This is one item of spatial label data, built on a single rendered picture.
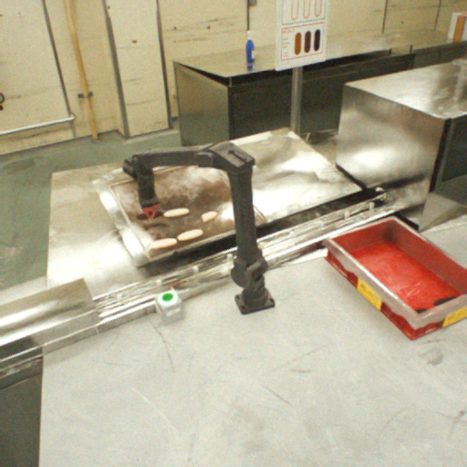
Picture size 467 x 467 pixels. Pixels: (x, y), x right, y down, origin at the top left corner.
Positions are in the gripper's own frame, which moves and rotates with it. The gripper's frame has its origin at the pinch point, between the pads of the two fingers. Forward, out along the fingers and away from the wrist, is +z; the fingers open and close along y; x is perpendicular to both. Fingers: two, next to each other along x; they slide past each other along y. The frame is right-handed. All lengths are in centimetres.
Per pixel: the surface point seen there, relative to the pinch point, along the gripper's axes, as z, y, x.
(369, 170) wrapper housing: -4, 4, 96
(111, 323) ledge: 5.8, 42.4, -22.0
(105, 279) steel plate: 12.4, 16.9, -21.2
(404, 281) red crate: 3, 58, 77
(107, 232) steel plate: 17.2, -14.4, -16.5
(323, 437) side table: -1, 99, 21
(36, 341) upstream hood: 2, 45, -44
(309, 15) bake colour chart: -46, -71, 98
